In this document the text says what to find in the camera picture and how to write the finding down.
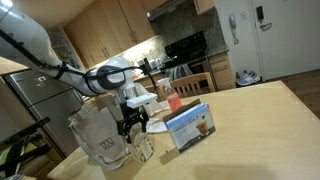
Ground white door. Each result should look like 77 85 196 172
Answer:
248 0 320 81

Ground steel range hood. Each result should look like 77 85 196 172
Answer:
146 0 194 23

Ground open kitchen shelf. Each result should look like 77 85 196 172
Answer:
49 29 84 69

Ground white blue sneaker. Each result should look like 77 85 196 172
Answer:
235 71 254 87
248 69 262 83

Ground black countertop appliance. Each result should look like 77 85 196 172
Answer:
142 58 153 74

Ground wooden chair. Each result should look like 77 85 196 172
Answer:
169 71 216 98
146 83 168 103

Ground grey wall phone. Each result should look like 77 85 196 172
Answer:
228 13 240 45

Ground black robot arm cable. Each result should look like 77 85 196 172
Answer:
0 29 159 94

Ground striped dish towel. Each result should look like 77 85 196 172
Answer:
168 63 194 83

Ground white paper sheet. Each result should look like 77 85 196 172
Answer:
143 117 169 134

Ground stainless steel refrigerator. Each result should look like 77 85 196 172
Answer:
1 68 86 158

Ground blue drink mix box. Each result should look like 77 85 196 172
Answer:
162 98 217 154

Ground black tripod stand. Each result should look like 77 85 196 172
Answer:
0 116 53 178

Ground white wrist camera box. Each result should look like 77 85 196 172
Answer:
125 92 158 109

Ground spray bottle with pink liquid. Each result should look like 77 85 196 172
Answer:
157 77 184 113

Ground white countertop container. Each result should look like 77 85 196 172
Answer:
149 58 164 69

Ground black door lock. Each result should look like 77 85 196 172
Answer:
255 5 265 22

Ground yellow green cloth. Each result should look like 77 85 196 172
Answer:
0 141 38 168

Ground black kitchen stove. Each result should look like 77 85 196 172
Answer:
164 30 212 84

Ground light wooden wall cabinets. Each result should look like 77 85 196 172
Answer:
63 0 158 69

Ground light wooden wall cabinet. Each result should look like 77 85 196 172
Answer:
193 0 216 15

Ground wooden base cabinet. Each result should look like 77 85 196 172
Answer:
208 49 236 92

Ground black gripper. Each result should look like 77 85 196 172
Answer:
116 103 150 145

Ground silver door handle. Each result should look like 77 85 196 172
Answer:
259 22 273 33

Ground beige canvas tote bag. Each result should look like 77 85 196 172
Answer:
68 94 134 172

